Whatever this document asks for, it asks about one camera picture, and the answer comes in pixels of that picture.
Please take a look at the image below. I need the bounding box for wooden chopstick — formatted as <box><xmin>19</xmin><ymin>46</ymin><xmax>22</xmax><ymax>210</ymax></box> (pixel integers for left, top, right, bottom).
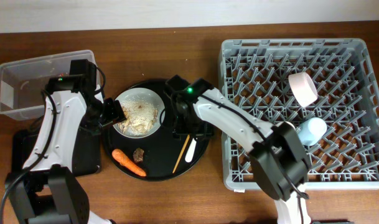
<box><xmin>172</xmin><ymin>134</ymin><xmax>190</xmax><ymax>174</ymax></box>

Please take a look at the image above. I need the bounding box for light blue cup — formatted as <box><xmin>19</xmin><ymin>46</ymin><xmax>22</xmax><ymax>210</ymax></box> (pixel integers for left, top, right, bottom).
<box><xmin>298</xmin><ymin>118</ymin><xmax>327</xmax><ymax>146</ymax></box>

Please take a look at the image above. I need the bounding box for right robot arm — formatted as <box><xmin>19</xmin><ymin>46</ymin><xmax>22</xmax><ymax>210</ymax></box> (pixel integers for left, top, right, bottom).
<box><xmin>165</xmin><ymin>75</ymin><xmax>311</xmax><ymax>223</ymax></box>

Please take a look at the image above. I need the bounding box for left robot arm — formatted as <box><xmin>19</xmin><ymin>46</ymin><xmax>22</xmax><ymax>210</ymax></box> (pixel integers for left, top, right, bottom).
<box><xmin>0</xmin><ymin>73</ymin><xmax>125</xmax><ymax>223</ymax></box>

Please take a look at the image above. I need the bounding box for grey dishwasher rack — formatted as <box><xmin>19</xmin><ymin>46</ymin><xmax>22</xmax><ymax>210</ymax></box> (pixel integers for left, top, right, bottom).
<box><xmin>218</xmin><ymin>39</ymin><xmax>379</xmax><ymax>190</ymax></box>

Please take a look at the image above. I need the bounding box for grey plate with food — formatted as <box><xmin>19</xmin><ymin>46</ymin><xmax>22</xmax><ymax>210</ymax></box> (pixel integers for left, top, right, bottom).
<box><xmin>113</xmin><ymin>88</ymin><xmax>167</xmax><ymax>139</ymax></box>

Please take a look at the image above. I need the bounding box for white plastic fork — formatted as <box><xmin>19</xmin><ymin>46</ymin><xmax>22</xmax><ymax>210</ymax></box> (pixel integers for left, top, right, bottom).
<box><xmin>185</xmin><ymin>138</ymin><xmax>197</xmax><ymax>163</ymax></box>

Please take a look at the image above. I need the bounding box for round black tray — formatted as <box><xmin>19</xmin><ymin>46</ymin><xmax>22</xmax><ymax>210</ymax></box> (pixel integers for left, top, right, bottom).
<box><xmin>102</xmin><ymin>79</ymin><xmax>210</xmax><ymax>181</ymax></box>

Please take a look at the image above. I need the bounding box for orange carrot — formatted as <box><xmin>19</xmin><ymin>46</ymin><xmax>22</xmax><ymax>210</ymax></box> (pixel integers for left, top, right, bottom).
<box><xmin>111</xmin><ymin>149</ymin><xmax>146</xmax><ymax>177</ymax></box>

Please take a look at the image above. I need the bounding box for brown food scrap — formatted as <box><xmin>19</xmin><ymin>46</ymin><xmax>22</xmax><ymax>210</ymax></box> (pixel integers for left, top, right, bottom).
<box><xmin>133</xmin><ymin>148</ymin><xmax>144</xmax><ymax>163</ymax></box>

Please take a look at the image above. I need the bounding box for black rectangular tray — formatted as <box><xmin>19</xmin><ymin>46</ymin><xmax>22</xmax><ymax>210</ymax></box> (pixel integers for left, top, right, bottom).
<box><xmin>11</xmin><ymin>128</ymin><xmax>101</xmax><ymax>177</ymax></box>

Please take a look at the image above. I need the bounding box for clear plastic bin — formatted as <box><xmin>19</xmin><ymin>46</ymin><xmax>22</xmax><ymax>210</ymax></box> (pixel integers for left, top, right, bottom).
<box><xmin>0</xmin><ymin>50</ymin><xmax>96</xmax><ymax>121</ymax></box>

